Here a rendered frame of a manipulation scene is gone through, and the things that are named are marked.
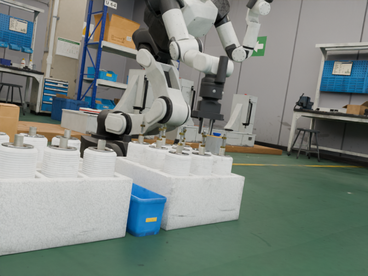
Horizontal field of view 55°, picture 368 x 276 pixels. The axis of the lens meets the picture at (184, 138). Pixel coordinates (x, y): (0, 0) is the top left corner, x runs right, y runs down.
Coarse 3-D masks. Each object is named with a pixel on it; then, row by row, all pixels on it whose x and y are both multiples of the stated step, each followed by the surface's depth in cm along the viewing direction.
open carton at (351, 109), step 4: (364, 104) 524; (348, 108) 542; (352, 108) 536; (356, 108) 530; (360, 108) 526; (364, 108) 530; (348, 112) 541; (352, 112) 536; (356, 112) 529; (360, 112) 527; (364, 112) 531
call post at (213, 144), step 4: (208, 136) 168; (212, 136) 166; (208, 140) 168; (212, 140) 166; (216, 140) 164; (220, 140) 166; (208, 144) 168; (212, 144) 166; (216, 144) 165; (220, 144) 167; (208, 148) 168; (212, 148) 166; (216, 148) 165; (212, 152) 166; (216, 152) 166
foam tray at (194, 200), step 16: (128, 160) 140; (128, 176) 136; (144, 176) 129; (160, 176) 122; (176, 176) 121; (192, 176) 126; (208, 176) 131; (224, 176) 136; (240, 176) 143; (160, 192) 122; (176, 192) 119; (192, 192) 124; (208, 192) 130; (224, 192) 136; (240, 192) 143; (176, 208) 120; (192, 208) 125; (208, 208) 131; (224, 208) 138; (160, 224) 121; (176, 224) 121; (192, 224) 127
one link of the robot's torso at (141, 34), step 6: (138, 30) 203; (144, 30) 196; (132, 36) 206; (138, 36) 199; (144, 36) 195; (150, 36) 191; (138, 42) 199; (144, 42) 195; (150, 42) 191; (156, 42) 188; (138, 48) 201; (156, 48) 186; (156, 54) 186; (162, 54) 188; (168, 54) 190; (156, 60) 191; (162, 60) 192
